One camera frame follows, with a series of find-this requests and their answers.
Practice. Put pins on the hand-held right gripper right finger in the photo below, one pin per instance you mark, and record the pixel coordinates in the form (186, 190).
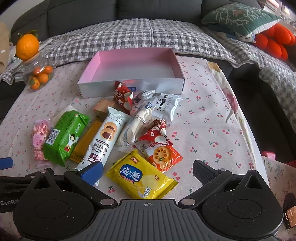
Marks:
(201, 171)

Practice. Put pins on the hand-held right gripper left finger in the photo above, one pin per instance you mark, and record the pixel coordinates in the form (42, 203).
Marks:
(92, 172)

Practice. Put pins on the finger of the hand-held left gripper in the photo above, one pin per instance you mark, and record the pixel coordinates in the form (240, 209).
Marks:
(5, 163)
(13, 180)

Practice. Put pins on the gold bar packet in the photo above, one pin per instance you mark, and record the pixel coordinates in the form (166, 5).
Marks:
(85, 141)

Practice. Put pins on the long white cookie packet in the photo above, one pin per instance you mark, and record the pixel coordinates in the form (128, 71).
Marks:
(106, 136)

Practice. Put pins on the orange white biscuit packet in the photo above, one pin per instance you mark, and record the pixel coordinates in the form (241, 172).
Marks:
(161, 157)

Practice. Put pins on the pink candy packet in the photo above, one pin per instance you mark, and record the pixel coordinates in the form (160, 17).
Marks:
(40, 139)

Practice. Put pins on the yellow chip packet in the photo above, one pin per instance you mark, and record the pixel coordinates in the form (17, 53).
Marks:
(138, 176)

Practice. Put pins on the green biscuit packet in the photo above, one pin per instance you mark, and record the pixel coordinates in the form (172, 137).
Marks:
(64, 134)

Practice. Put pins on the red snack packet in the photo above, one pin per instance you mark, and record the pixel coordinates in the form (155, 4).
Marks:
(155, 134)
(121, 97)

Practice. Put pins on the clear wafer packet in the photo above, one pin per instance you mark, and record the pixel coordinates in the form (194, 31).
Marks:
(103, 107)

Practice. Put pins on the clear white stick packet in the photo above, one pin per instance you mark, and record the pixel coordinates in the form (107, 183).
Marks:
(136, 122)

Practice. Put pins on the white packet with face print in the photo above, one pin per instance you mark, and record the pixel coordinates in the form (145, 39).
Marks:
(166, 106)

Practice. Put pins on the small blue silver packet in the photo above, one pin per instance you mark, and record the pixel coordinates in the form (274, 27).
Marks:
(142, 97)

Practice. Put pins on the pink cardboard box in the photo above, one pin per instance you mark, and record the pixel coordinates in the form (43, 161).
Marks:
(138, 67)

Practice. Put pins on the cherry print tablecloth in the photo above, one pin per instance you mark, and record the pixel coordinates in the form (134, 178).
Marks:
(208, 115)

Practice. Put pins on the beige floral cloth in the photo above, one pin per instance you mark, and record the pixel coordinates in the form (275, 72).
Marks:
(231, 102)

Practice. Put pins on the pale floral fabric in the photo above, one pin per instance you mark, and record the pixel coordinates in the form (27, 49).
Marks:
(277, 180)

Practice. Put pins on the silver ribbon bow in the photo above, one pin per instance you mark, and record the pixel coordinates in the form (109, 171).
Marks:
(19, 77)

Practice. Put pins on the pile of small mandarins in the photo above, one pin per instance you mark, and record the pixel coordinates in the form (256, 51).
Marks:
(42, 77)

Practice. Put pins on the black smartphone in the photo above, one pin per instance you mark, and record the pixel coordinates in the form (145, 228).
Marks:
(290, 215)

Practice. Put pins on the wooden jar lid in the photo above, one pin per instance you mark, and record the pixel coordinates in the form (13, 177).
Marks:
(32, 59)

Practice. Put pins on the glass jar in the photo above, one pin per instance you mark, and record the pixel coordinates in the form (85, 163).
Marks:
(45, 61)

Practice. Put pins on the large orange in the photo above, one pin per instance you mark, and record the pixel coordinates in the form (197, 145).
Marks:
(27, 47)

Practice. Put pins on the small plush doll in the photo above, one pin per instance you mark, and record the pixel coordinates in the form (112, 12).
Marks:
(245, 37)

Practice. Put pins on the grey checkered blanket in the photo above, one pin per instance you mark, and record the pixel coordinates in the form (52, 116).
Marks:
(138, 34)

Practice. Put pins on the orange plush toy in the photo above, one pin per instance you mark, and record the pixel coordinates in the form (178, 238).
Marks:
(275, 44)

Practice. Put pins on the green patterned pillow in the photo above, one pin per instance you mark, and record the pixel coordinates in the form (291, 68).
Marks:
(240, 18)

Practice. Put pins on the dark grey sofa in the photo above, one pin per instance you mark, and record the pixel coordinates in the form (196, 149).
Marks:
(81, 11)

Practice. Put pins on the stack of books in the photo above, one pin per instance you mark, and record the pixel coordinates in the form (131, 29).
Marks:
(275, 8)

